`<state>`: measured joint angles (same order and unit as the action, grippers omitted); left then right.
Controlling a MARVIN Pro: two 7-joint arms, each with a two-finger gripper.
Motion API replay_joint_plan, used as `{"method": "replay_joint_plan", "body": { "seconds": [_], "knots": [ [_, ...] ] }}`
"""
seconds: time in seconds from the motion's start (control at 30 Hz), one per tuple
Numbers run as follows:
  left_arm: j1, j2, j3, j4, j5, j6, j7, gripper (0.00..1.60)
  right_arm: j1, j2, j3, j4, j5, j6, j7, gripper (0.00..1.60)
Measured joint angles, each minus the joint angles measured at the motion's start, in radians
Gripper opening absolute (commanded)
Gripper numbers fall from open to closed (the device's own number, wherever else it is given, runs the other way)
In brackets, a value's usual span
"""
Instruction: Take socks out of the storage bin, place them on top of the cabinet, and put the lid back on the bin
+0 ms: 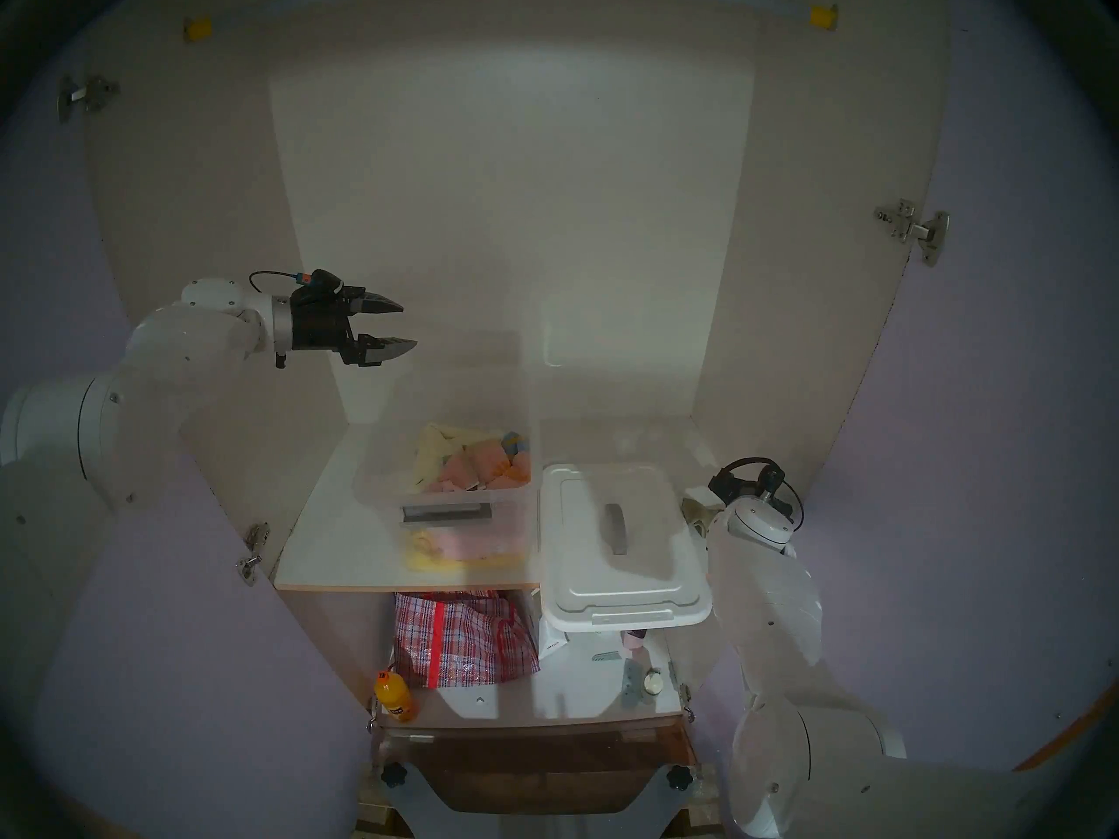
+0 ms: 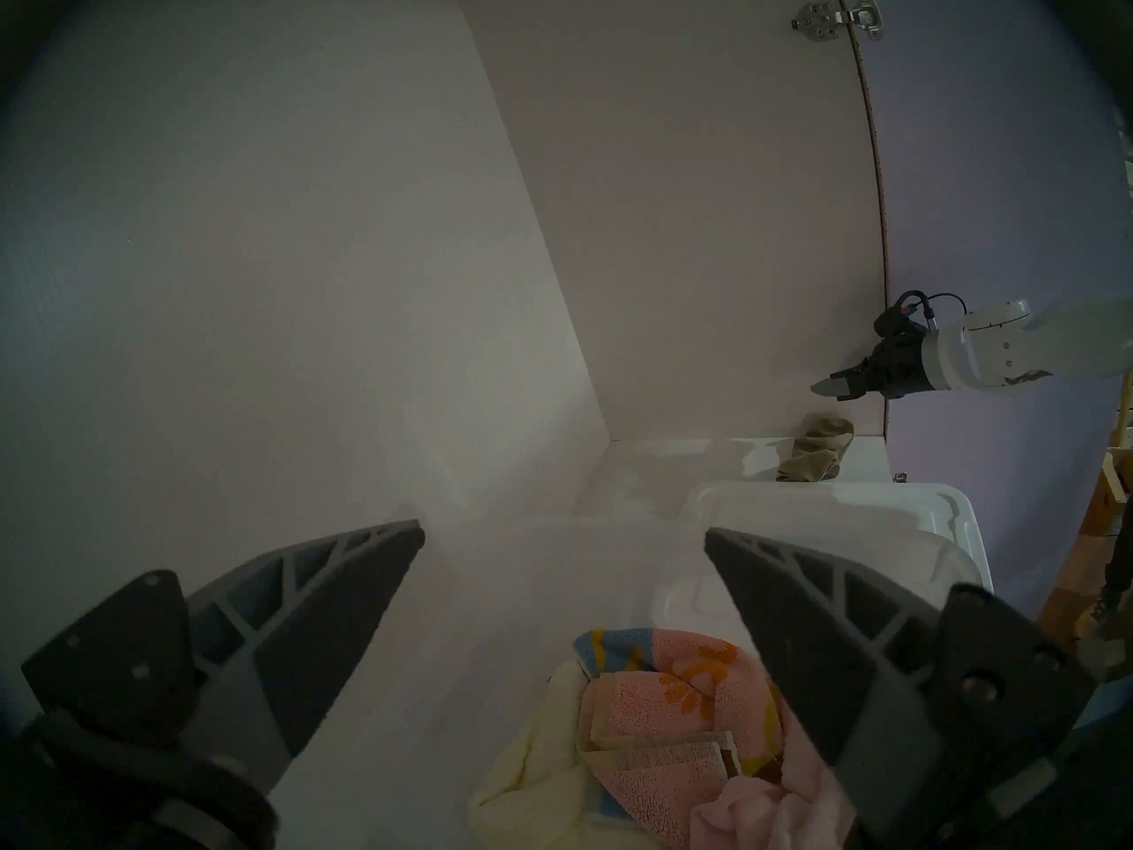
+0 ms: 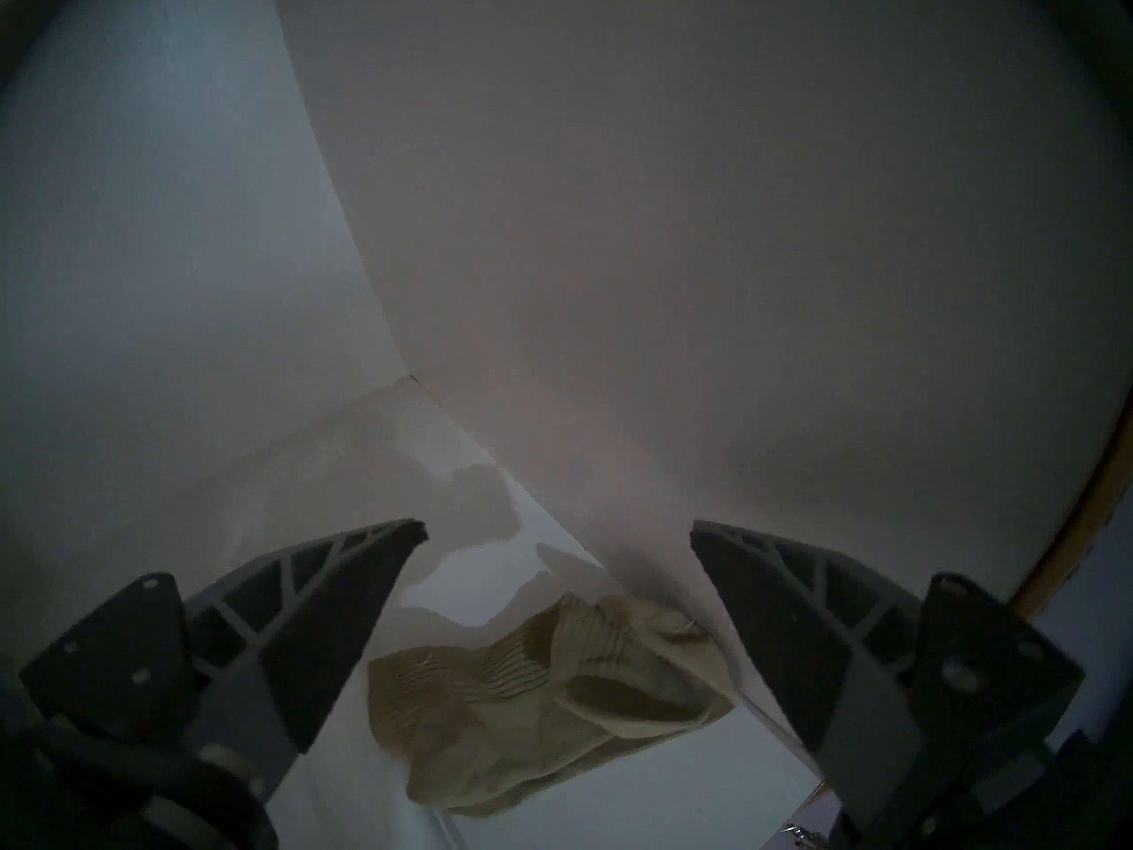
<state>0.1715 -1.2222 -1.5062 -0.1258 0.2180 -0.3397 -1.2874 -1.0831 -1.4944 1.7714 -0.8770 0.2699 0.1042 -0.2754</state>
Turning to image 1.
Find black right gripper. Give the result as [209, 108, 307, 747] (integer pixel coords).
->
[706, 461, 789, 509]

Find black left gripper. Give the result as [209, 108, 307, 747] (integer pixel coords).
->
[288, 268, 420, 369]

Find olive brown socks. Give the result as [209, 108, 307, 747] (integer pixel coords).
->
[683, 488, 725, 539]

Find clear plastic storage bin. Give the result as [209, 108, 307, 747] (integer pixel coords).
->
[352, 361, 545, 585]

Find white plastic bin lid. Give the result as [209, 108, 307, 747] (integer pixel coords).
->
[538, 463, 713, 633]

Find lavender cabinet door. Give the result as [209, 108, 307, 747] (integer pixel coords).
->
[0, 59, 386, 839]
[752, 0, 1119, 839]

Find white cabinet shelf board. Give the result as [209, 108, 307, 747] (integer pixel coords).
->
[385, 623, 692, 730]
[274, 416, 770, 595]

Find cream open wardrobe cabinet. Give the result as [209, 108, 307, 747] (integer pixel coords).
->
[83, 0, 954, 733]

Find steel cabinet door hinge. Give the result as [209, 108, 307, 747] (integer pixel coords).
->
[872, 199, 950, 267]
[234, 521, 272, 585]
[58, 75, 122, 121]

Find cream towel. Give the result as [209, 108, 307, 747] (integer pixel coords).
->
[413, 423, 495, 497]

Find light pink cloth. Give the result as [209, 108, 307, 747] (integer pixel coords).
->
[437, 530, 530, 562]

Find red plaid woven bag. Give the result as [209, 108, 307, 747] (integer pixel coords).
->
[393, 590, 540, 690]

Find brown wooden panel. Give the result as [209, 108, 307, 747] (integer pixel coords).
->
[376, 724, 700, 816]

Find orange bottle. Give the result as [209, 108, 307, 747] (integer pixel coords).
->
[374, 669, 419, 725]

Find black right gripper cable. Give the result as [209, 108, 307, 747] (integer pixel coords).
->
[711, 457, 804, 534]

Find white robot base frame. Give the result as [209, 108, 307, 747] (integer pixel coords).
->
[360, 763, 719, 839]

